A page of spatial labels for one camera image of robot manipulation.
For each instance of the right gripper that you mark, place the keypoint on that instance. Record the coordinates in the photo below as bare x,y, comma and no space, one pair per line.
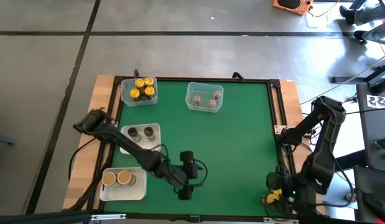
277,182

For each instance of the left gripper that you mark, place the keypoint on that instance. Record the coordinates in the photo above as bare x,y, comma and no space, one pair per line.
189,174

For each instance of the large tan lid spice jar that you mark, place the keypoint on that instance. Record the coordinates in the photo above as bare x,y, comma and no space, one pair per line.
125,177
109,179

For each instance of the small cork lid glass jar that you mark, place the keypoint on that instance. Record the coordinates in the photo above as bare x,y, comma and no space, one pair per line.
196,99
217,94
212,103

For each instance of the yellow lid spice jar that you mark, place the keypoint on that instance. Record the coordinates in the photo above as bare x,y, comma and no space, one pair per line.
149,91
149,81
139,83
134,93

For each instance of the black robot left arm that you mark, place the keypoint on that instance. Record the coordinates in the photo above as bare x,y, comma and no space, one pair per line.
130,146

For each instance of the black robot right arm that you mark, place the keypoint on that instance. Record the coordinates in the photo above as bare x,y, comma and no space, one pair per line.
319,161

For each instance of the white plastic bin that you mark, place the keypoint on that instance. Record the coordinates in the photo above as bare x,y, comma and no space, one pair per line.
123,194
155,147

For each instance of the clear plastic bin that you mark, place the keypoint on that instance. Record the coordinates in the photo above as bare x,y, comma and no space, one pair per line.
125,84
204,90

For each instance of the black computer desk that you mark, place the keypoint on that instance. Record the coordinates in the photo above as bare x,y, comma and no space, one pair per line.
372,124

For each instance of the green screen device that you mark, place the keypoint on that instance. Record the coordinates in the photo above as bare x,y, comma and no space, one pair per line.
384,144

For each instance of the black table clamp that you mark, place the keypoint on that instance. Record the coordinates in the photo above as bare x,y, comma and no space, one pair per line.
239,75
136,74

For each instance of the black desk base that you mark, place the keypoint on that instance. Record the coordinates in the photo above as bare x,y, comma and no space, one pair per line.
350,80

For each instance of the printed marker sheet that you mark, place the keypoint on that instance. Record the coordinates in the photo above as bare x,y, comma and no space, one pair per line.
378,101

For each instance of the black bar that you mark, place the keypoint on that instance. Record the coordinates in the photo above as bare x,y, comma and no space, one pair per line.
39,217

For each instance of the orange box black window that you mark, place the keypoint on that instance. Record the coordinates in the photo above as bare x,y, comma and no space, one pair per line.
299,7

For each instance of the person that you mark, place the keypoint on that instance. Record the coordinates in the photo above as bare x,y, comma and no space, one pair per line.
366,15

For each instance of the white mounting bracket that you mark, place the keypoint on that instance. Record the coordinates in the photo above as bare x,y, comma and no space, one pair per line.
280,129

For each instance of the silver metal bracket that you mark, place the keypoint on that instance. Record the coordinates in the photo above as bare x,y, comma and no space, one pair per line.
108,216

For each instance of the black aluminium table frame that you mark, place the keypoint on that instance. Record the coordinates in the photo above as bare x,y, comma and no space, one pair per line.
179,79

